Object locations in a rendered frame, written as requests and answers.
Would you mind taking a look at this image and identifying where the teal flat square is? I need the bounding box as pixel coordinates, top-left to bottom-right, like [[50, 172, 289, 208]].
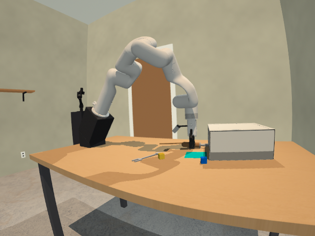
[[184, 152, 207, 158]]

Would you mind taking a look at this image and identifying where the brown wooden handle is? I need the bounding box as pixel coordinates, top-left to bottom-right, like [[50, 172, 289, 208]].
[[183, 142, 209, 148]]

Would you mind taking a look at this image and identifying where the blue cube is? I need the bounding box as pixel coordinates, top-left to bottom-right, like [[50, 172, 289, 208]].
[[201, 156, 207, 164]]

